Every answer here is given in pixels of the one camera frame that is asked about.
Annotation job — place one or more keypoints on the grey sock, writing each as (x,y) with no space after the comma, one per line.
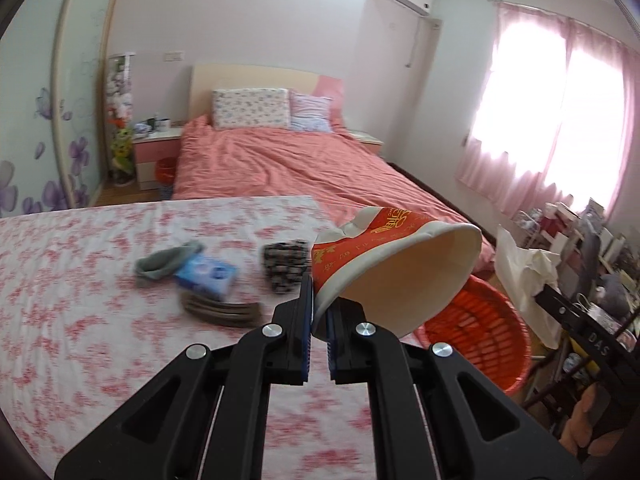
(160,265)

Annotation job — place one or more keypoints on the red and white paper cup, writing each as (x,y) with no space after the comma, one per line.
(400,270)

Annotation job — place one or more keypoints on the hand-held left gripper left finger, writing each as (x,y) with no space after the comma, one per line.
(299,330)

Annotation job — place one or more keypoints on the orange laundry basket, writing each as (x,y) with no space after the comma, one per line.
(480,340)

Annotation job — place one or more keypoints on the pink curtain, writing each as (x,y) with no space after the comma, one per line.
(550,110)

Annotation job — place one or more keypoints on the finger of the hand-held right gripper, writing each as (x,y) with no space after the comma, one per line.
(555,302)

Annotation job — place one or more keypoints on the blue tissue pack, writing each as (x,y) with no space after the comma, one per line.
(207,272)

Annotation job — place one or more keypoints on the pink nightstand with mugs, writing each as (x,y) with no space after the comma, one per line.
(152,155)

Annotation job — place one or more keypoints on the clear tube of plush toys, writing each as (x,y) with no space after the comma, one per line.
(120,120)

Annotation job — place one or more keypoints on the air conditioner pipe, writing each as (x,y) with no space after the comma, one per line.
(412,40)

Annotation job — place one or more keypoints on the pink duvet bed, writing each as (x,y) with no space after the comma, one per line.
(300,165)

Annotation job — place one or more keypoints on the striped pink pillow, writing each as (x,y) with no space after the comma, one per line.
(310,112)

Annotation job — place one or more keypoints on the white mug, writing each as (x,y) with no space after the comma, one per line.
(162,123)

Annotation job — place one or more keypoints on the beige and pink headboard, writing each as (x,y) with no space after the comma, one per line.
(250,77)

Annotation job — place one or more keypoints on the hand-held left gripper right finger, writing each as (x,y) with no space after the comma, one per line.
(332,355)

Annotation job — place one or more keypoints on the floral pillow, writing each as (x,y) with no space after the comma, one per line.
(250,109)

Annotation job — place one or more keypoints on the brown hairband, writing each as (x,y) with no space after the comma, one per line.
(220,312)

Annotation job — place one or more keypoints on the wall switch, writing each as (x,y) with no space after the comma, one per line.
(174,55)

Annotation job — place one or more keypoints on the person's right hand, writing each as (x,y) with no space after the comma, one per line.
(585,410)

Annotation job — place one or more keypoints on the wardrobe with flower doors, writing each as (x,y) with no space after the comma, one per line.
(50,110)

